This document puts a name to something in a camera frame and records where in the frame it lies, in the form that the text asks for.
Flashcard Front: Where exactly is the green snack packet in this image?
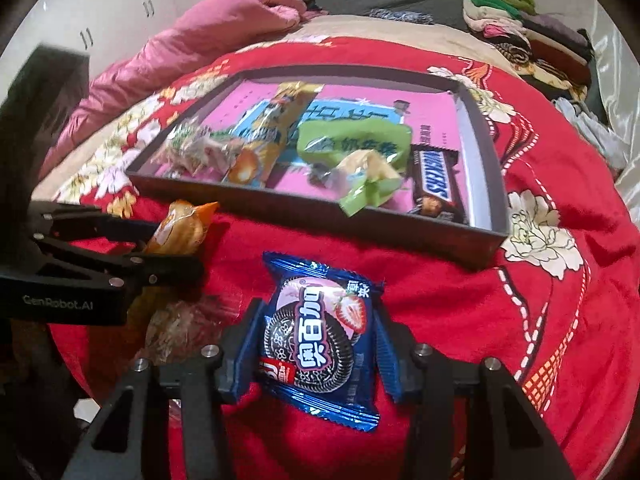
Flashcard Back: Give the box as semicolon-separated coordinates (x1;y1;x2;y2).
296;119;414;172

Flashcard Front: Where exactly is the blue cookie packet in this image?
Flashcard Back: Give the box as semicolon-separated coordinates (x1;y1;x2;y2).
262;251;386;434

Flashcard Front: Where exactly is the orange snack packet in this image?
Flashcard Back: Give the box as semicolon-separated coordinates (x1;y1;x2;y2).
144;200;221;256

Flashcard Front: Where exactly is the long yellow snack packet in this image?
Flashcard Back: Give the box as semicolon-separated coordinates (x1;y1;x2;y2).
221;81;326;187

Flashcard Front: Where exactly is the white wardrobe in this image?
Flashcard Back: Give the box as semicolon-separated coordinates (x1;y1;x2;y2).
0;0;183;91

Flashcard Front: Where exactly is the pink quilt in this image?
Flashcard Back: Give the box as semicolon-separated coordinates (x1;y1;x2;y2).
40;0;312;177

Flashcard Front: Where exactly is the shallow grey cardboard box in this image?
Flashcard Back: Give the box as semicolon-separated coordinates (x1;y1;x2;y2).
125;64;511;270

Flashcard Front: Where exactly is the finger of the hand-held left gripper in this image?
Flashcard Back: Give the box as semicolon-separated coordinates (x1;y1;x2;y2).
37;241;207;291
30;201;169;257

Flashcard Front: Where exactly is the clear packet brown snack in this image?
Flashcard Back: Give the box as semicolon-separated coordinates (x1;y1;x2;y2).
142;302;231;367

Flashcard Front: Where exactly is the brown chocolate bar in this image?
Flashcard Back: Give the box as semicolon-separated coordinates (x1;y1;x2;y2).
406;144;469;225

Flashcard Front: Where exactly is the yellow-green snack packet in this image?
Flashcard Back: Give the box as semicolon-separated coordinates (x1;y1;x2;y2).
311;152;407;218

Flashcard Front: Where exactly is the white satin curtain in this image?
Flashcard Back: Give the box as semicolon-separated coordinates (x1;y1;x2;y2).
587;0;640;193

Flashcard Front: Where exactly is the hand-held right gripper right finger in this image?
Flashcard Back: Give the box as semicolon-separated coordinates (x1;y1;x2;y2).
374;305;576;480

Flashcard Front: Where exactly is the pink and blue book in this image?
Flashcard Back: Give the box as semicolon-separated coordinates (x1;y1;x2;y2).
200;80;471;226

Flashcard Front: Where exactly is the dark patterned cloth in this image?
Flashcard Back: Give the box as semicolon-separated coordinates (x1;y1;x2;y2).
369;7;437;27

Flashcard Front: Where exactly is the red floral blanket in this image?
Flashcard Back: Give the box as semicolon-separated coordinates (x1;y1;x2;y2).
47;35;633;480

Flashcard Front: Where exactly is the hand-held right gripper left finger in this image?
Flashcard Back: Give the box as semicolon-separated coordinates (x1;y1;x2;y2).
60;297;266;480

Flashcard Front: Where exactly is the light blue cloth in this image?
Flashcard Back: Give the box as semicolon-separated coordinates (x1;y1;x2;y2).
552;97;630;172

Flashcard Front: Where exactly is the clear candy packet green print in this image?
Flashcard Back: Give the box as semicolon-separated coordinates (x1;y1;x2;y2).
154;120;243;182

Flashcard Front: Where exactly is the stack of folded clothes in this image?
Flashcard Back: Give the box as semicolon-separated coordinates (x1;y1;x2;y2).
462;0;597;102

